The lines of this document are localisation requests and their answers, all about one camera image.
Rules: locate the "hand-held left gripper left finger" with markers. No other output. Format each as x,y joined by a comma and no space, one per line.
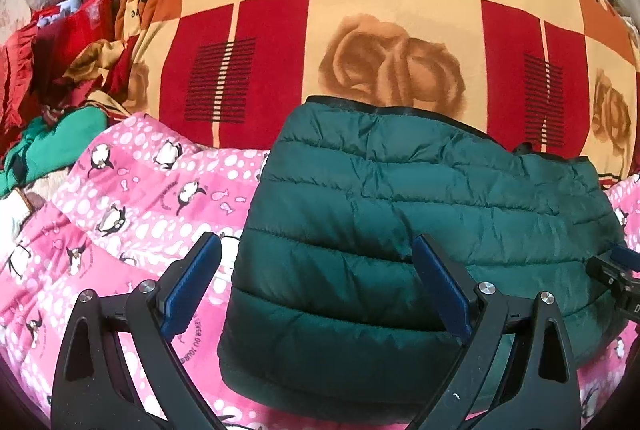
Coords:
192,280

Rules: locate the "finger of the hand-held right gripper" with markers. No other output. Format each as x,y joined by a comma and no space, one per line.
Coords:
607,271

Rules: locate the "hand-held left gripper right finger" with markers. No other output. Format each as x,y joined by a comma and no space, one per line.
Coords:
442,290

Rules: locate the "dark green puffer jacket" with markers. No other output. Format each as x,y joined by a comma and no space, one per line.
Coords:
400,210

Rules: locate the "pile of red clothes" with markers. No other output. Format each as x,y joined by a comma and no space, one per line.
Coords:
45,40

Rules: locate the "pink penguin-print blanket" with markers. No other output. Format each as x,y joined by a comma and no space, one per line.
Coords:
125,210

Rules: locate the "bright green cloth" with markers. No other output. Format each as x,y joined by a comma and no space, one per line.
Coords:
55,145

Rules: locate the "white cloth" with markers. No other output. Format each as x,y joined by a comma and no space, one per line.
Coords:
11,212

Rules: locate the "golden yellow cloth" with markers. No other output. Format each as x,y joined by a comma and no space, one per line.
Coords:
97,60

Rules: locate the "red orange rose-print blanket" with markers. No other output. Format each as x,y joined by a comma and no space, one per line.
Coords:
375,10

